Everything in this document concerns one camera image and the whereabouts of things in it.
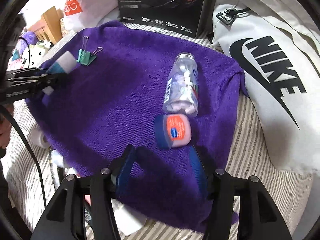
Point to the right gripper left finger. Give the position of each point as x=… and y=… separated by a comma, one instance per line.
x=64, y=216

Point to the black rectangular box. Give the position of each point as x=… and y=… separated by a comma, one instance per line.
x=88, y=214

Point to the blue white cylindrical bottle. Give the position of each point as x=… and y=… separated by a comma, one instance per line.
x=63, y=65

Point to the teal binder clip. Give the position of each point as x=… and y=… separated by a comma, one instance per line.
x=86, y=57

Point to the vaseline lip jar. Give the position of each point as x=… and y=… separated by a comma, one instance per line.
x=172, y=131

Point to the clear pill bottle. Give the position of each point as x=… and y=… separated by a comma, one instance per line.
x=182, y=89

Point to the white usb charger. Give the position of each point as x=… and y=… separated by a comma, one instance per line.
x=128, y=220

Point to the person's left hand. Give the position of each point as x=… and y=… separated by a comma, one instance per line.
x=5, y=135

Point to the white plush toy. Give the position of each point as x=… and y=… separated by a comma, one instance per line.
x=30, y=57

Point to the wooden headboard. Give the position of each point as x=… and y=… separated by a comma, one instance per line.
x=48, y=28

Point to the purple towel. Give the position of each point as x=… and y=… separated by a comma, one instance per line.
x=103, y=107

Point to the white miniso plastic bag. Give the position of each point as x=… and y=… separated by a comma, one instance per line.
x=80, y=14

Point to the black headset box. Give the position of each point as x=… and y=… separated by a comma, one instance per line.
x=186, y=17

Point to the grey nike bag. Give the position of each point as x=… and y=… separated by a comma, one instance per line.
x=276, y=43

